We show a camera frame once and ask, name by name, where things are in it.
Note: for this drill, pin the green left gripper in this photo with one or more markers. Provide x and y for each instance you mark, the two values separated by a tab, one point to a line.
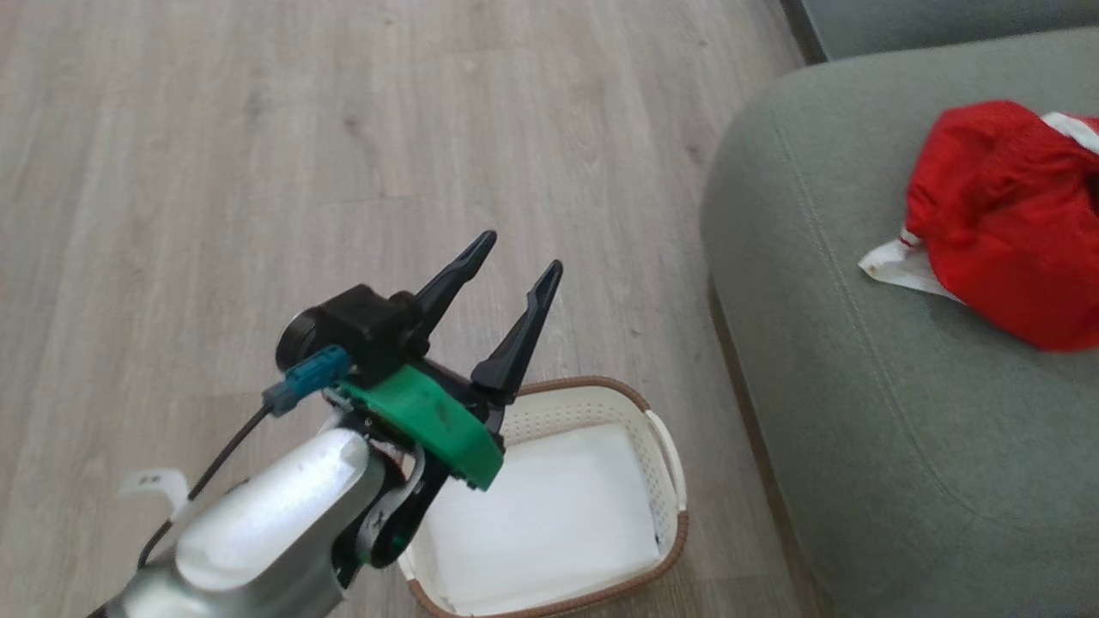
429	421

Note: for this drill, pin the red jersey with white striped band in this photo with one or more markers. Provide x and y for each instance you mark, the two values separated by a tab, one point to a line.
996	215

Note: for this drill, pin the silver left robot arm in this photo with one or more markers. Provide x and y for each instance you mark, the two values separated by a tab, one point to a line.
266	515

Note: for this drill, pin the white perforated basket, brown rim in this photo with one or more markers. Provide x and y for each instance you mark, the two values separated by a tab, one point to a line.
567	408

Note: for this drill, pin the white cloth basket liner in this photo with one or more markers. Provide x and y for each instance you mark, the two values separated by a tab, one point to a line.
549	524

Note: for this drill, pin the white label tag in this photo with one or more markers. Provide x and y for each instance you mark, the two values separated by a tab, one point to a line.
154	485

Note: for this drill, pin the grey fabric sofa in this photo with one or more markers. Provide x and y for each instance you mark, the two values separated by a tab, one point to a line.
859	429

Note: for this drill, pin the grey upholstered sofa section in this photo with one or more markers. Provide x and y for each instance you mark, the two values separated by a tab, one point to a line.
944	21

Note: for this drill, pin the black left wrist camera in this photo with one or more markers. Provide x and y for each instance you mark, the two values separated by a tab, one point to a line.
361	322

